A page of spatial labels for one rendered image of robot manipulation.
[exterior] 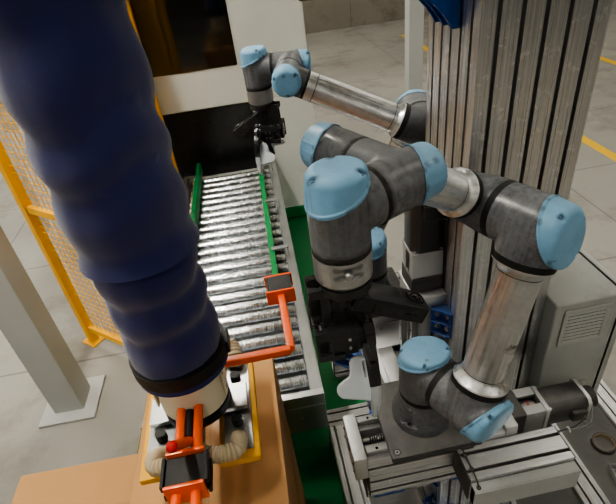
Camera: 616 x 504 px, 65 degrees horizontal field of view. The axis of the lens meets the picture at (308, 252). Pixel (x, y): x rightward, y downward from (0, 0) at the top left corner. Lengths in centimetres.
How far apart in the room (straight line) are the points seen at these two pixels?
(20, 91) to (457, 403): 95
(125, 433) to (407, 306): 234
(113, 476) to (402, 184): 167
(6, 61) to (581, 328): 137
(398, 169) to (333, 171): 9
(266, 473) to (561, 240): 91
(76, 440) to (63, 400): 23
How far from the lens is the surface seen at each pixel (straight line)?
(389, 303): 64
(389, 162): 59
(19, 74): 82
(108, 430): 292
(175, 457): 115
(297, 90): 128
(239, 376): 138
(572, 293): 143
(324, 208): 53
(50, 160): 87
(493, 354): 103
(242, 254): 281
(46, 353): 280
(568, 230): 92
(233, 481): 138
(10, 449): 314
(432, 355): 114
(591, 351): 158
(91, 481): 206
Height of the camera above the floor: 211
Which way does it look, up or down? 35 degrees down
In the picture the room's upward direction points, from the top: 8 degrees counter-clockwise
